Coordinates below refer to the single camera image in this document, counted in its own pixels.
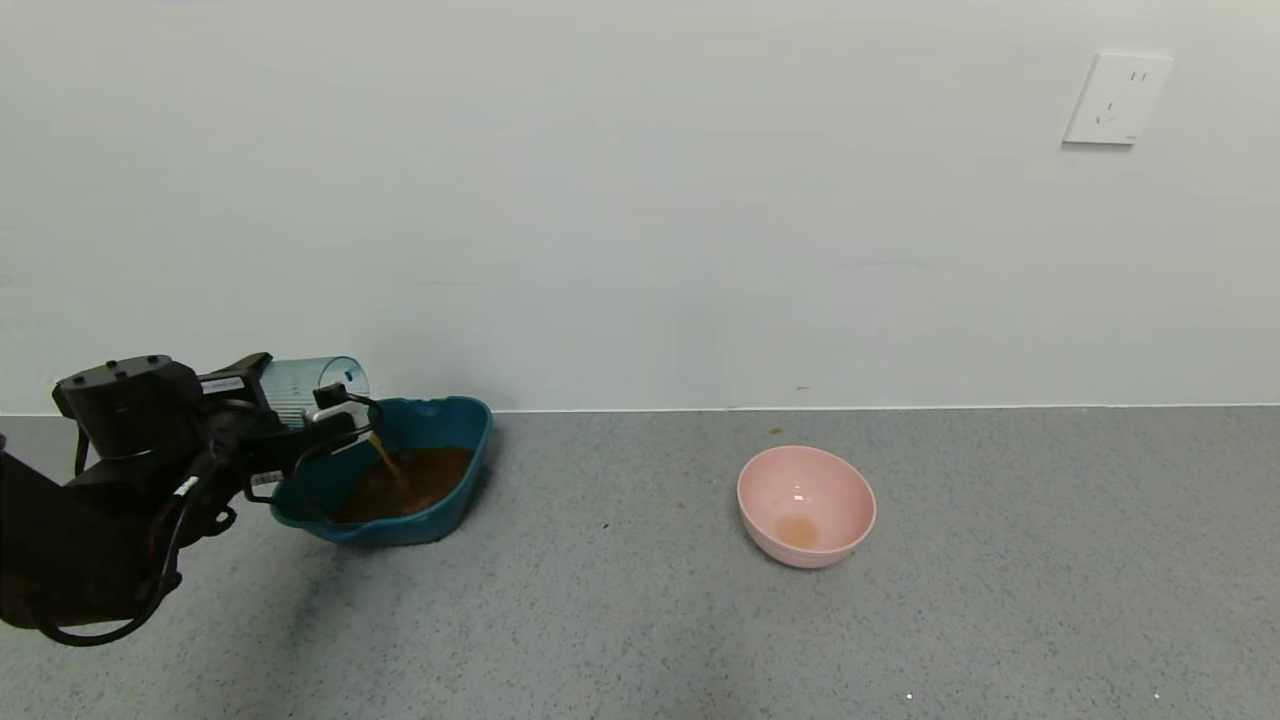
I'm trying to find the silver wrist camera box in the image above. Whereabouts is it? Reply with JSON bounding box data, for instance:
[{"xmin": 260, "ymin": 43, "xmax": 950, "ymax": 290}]
[{"xmin": 313, "ymin": 383, "xmax": 373, "ymax": 429}]

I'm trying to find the teal plastic basin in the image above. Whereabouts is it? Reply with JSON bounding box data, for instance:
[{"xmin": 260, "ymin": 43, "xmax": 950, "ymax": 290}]
[{"xmin": 270, "ymin": 396, "xmax": 494, "ymax": 547}]

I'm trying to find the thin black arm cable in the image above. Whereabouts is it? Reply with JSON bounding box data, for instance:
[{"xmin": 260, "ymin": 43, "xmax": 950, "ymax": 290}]
[{"xmin": 25, "ymin": 480, "xmax": 196, "ymax": 648}]

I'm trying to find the ribbed clear blue cup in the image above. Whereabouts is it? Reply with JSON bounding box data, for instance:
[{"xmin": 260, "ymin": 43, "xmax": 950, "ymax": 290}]
[{"xmin": 262, "ymin": 357, "xmax": 371, "ymax": 429}]

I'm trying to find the pink bowl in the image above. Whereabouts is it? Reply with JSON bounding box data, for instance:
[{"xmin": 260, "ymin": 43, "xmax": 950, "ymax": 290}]
[{"xmin": 737, "ymin": 445, "xmax": 877, "ymax": 570}]

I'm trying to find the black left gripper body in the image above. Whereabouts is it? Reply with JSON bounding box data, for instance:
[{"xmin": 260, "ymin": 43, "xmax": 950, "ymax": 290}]
[{"xmin": 197, "ymin": 352, "xmax": 288, "ymax": 432}]

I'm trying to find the white wall socket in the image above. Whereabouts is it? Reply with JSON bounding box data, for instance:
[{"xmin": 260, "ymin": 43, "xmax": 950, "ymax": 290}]
[{"xmin": 1061, "ymin": 51, "xmax": 1173, "ymax": 147}]

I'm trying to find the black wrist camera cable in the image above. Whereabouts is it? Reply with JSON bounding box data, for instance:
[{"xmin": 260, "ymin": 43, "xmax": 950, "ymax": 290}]
[{"xmin": 245, "ymin": 395, "xmax": 384, "ymax": 501}]

